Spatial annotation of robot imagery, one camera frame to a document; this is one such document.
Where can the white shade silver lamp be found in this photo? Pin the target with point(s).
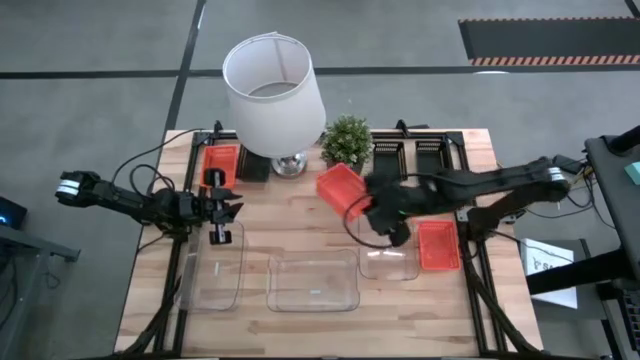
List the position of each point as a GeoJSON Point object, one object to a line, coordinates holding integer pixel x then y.
{"type": "Point", "coordinates": [275, 115]}

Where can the black plastic basket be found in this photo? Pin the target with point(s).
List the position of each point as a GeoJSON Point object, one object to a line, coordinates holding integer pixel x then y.
{"type": "Point", "coordinates": [255, 167]}
{"type": "Point", "coordinates": [430, 155]}
{"type": "Point", "coordinates": [389, 157]}

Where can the grey desk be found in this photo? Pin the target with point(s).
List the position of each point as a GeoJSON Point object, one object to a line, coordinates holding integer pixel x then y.
{"type": "Point", "coordinates": [20, 250]}

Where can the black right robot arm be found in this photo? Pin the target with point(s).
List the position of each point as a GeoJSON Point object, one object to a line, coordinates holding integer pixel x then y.
{"type": "Point", "coordinates": [500, 180]}

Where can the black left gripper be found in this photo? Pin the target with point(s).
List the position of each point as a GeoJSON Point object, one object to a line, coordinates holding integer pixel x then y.
{"type": "Point", "coordinates": [212, 210]}

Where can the black hazard-striped floor mat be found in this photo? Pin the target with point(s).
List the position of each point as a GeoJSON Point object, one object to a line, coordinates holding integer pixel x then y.
{"type": "Point", "coordinates": [550, 40]}

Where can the clear plastic bin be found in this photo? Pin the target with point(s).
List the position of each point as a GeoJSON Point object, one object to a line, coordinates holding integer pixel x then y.
{"type": "Point", "coordinates": [220, 285]}
{"type": "Point", "coordinates": [312, 280]}
{"type": "Point", "coordinates": [387, 265]}

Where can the black aluminium table frame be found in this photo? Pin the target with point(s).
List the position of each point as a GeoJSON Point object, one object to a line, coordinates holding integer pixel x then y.
{"type": "Point", "coordinates": [477, 295]}

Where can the green plant in striped pot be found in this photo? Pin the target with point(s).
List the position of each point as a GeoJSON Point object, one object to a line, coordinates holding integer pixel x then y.
{"type": "Point", "coordinates": [347, 140]}

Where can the black table leg bar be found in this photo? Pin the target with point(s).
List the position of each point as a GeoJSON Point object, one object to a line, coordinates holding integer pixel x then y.
{"type": "Point", "coordinates": [575, 272]}

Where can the orange plastic basket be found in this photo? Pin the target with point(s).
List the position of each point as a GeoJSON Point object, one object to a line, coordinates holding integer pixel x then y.
{"type": "Point", "coordinates": [222, 157]}
{"type": "Point", "coordinates": [340, 190]}
{"type": "Point", "coordinates": [438, 245]}

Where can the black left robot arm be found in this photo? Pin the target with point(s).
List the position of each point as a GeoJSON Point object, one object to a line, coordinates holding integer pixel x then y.
{"type": "Point", "coordinates": [125, 200]}

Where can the teal block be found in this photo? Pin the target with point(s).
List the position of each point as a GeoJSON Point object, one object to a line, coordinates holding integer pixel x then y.
{"type": "Point", "coordinates": [634, 172]}

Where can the black side table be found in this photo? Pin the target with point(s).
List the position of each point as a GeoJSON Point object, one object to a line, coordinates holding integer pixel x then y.
{"type": "Point", "coordinates": [615, 200]}

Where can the black device with blue light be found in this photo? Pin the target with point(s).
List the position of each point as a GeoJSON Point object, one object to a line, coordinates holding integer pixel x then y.
{"type": "Point", "coordinates": [12, 212]}

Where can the white paper sign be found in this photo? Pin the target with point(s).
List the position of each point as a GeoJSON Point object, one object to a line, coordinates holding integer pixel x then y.
{"type": "Point", "coordinates": [545, 257]}

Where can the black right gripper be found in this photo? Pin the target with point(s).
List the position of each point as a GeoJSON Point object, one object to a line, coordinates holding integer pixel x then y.
{"type": "Point", "coordinates": [392, 205]}

